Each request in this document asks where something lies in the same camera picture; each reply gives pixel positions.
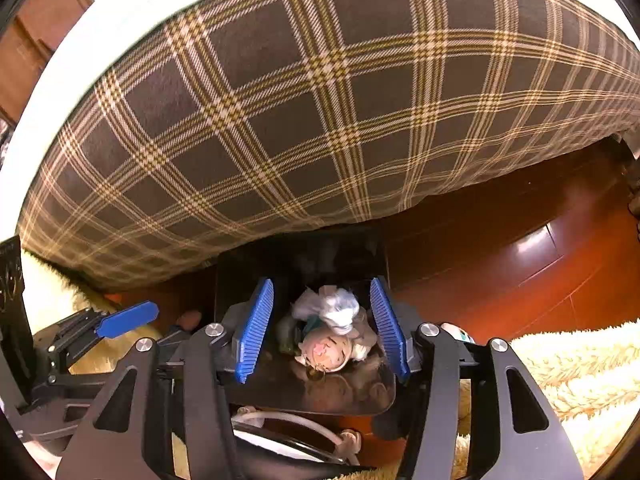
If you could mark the black bin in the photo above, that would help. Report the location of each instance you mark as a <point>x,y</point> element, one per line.
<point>310,395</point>

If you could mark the small doll with white dress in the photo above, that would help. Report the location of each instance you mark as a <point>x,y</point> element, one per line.
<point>330,345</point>

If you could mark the yellow fluffy rug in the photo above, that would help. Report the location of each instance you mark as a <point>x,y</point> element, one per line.
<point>575,375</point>

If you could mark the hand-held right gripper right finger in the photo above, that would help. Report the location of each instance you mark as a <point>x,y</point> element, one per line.
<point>390,330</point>

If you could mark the dark wooden wardrobe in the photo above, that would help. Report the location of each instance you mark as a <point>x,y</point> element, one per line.
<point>35,35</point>

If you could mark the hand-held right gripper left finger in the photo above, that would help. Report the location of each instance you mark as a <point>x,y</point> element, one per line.
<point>255,330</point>

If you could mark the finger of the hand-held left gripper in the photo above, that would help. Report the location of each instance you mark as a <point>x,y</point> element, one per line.
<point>125,317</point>

